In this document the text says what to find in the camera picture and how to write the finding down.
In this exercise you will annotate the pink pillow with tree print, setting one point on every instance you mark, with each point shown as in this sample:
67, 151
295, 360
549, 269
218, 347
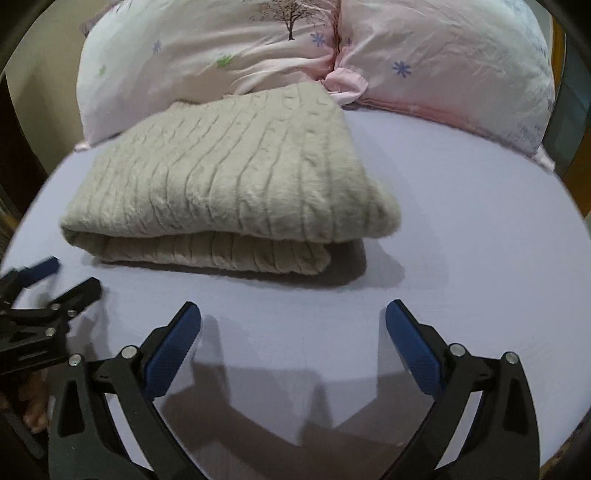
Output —
194, 50

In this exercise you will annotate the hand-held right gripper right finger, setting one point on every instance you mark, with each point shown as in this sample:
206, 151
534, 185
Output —
414, 353

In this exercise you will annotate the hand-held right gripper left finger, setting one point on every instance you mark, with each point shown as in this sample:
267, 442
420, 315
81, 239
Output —
170, 353

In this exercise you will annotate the wooden bed headboard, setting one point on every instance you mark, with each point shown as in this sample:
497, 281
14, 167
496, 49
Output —
560, 50

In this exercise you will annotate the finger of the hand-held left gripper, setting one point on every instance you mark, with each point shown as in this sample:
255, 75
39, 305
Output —
42, 268
78, 294

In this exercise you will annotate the pink pillow with flower print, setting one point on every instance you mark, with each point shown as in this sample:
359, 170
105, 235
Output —
443, 69

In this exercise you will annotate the lavender bed sheet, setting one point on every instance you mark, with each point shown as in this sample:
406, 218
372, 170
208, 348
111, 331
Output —
461, 258

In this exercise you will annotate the person's left hand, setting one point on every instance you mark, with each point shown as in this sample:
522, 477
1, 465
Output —
36, 417

